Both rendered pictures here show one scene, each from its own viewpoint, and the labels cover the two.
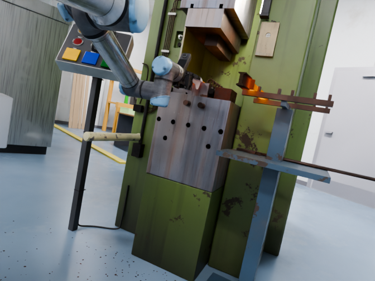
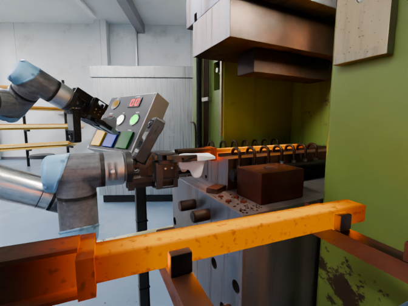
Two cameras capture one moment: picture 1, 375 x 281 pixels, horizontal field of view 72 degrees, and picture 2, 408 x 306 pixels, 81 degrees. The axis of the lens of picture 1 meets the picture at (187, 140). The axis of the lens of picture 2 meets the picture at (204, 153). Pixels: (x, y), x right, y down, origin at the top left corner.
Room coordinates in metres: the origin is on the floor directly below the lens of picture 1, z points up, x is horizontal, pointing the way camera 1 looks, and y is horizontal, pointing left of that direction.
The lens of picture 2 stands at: (0.86, -0.37, 1.08)
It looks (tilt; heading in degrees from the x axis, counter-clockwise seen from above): 7 degrees down; 40
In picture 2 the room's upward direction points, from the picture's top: straight up
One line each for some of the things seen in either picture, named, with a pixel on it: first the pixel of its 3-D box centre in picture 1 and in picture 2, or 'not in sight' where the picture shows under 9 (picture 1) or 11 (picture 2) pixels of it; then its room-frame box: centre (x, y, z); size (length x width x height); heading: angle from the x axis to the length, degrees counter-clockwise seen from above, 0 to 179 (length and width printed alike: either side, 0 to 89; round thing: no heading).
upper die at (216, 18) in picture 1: (216, 33); (271, 41); (1.56, -0.04, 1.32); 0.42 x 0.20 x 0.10; 157
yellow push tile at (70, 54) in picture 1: (71, 54); (99, 138); (1.37, 0.68, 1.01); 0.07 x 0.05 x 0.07; 92
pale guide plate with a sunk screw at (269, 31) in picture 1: (267, 39); (364, 8); (1.36, -0.30, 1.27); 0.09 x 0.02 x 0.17; 67
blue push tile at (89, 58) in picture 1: (90, 58); (112, 139); (1.38, 0.58, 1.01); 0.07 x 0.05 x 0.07; 92
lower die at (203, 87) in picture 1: (203, 93); (266, 160); (1.56, -0.04, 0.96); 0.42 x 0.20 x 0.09; 157
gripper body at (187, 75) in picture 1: (181, 78); (151, 168); (1.20, 0.08, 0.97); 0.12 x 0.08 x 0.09; 157
